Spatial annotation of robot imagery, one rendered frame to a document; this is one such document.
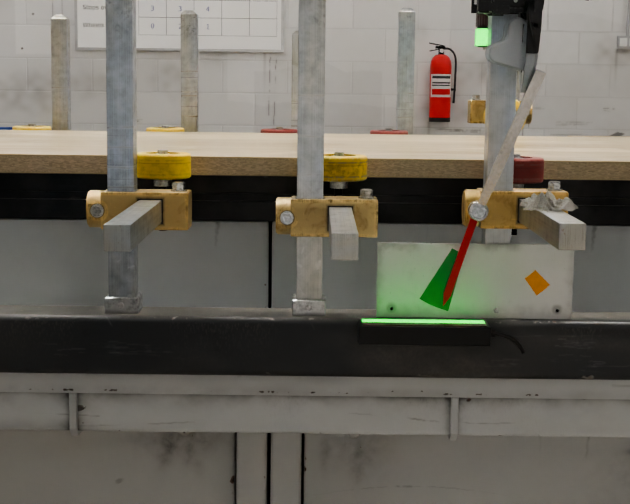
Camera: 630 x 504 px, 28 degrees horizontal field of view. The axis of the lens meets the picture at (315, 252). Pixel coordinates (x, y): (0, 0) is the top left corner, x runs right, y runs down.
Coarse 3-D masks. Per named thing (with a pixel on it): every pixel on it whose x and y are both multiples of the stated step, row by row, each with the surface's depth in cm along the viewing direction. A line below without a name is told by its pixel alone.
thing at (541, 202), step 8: (528, 200) 153; (536, 200) 150; (544, 200) 150; (552, 200) 152; (560, 200) 152; (568, 200) 150; (528, 208) 150; (536, 208) 149; (544, 208) 149; (552, 208) 149; (560, 208) 150; (568, 208) 149; (576, 208) 151
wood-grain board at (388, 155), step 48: (0, 144) 205; (48, 144) 207; (96, 144) 209; (144, 144) 211; (192, 144) 212; (240, 144) 214; (288, 144) 216; (336, 144) 218; (384, 144) 220; (432, 144) 222; (480, 144) 224; (528, 144) 226; (576, 144) 228; (624, 144) 230
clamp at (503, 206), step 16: (464, 192) 167; (480, 192) 165; (496, 192) 165; (512, 192) 165; (528, 192) 165; (544, 192) 165; (560, 192) 165; (464, 208) 166; (496, 208) 165; (512, 208) 165; (464, 224) 167; (480, 224) 165; (496, 224) 165; (512, 224) 165
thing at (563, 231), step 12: (528, 216) 158; (540, 216) 149; (552, 216) 144; (564, 216) 144; (540, 228) 149; (552, 228) 141; (564, 228) 138; (576, 228) 138; (552, 240) 141; (564, 240) 138; (576, 240) 138
